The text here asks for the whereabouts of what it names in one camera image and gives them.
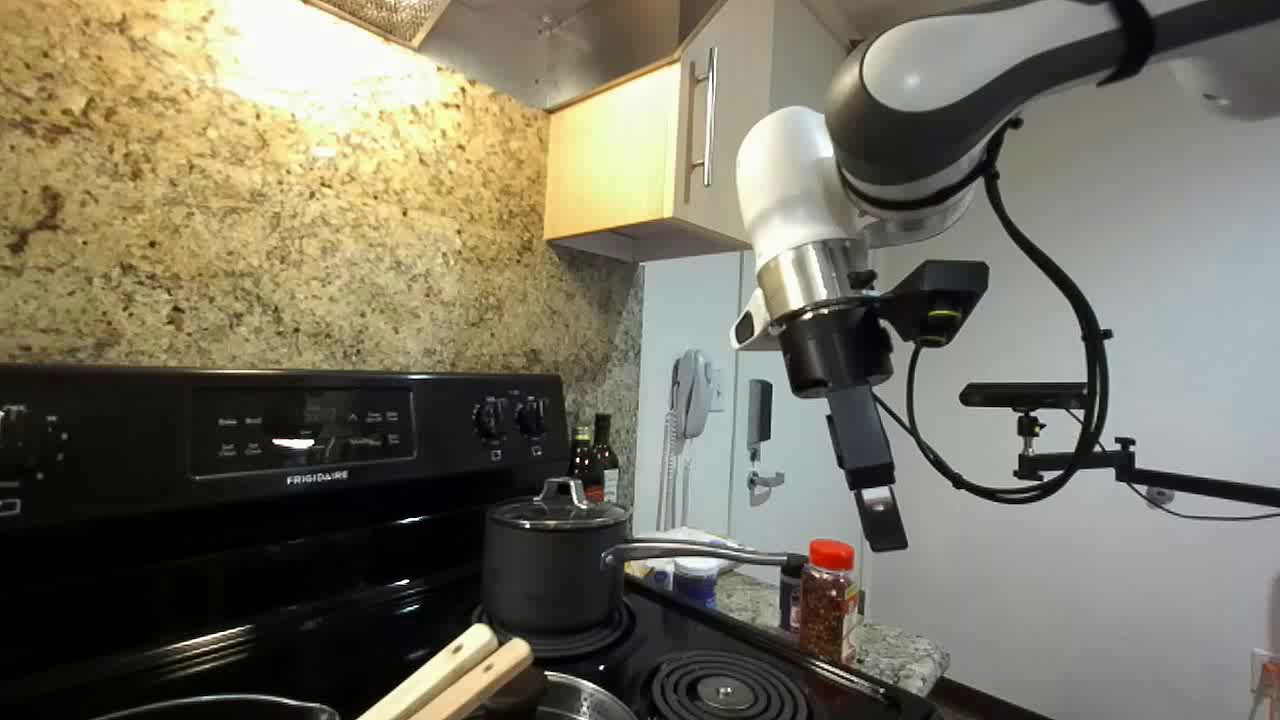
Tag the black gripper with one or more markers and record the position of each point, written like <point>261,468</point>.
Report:
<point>839,355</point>

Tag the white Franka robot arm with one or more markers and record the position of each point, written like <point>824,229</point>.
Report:
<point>935,65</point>

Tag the blue jar with white lid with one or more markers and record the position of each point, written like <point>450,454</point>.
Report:
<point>698,587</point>

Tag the white door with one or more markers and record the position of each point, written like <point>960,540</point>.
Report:
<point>803,454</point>

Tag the red-capped spice jar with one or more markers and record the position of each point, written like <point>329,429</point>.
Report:
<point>828,606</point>

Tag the black-capped spice jar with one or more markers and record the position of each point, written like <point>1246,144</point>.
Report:
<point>788,603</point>

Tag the dark glass oil bottle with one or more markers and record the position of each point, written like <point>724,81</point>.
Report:
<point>605,464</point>
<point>580,463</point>

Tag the coil burner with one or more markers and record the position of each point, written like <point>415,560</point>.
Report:
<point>724,692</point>
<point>586,642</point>

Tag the black stove knob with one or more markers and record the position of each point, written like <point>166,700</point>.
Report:
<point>530,417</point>
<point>488,417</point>

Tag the black electric stove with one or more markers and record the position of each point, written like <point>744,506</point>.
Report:
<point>133,587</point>

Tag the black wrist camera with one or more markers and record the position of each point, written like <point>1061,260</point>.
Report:
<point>943,299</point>

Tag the black stereo camera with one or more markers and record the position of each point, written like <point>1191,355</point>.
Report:
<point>1026,397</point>

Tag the white wall phone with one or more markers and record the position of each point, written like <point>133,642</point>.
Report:
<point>691,393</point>

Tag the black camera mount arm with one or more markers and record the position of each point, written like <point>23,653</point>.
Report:
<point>1173,480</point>

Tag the light wood wall cabinet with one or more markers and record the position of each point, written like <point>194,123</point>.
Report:
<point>612,152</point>

